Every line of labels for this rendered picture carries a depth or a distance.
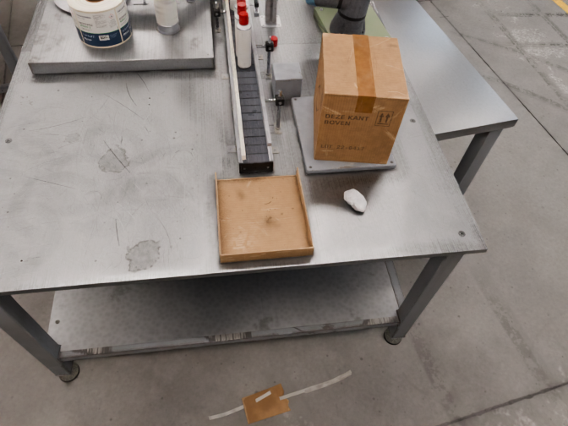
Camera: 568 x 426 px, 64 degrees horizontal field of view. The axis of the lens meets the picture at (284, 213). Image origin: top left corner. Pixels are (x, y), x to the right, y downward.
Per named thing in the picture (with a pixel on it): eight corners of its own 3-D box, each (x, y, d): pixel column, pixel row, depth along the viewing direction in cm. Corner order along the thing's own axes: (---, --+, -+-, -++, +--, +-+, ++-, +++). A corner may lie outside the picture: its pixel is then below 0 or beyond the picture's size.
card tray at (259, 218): (215, 180, 142) (215, 172, 139) (297, 175, 145) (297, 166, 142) (220, 263, 125) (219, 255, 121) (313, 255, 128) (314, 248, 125)
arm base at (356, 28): (324, 21, 193) (329, -1, 185) (356, 19, 197) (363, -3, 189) (335, 43, 185) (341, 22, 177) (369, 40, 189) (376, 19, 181)
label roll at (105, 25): (71, 46, 171) (58, 8, 159) (89, 17, 183) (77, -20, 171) (124, 50, 171) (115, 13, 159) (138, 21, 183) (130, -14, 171)
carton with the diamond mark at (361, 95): (313, 99, 165) (322, 31, 143) (378, 104, 165) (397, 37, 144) (314, 160, 147) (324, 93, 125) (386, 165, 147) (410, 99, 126)
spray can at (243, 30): (237, 61, 171) (235, 9, 154) (250, 60, 172) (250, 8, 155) (237, 69, 168) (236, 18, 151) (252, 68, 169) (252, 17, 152)
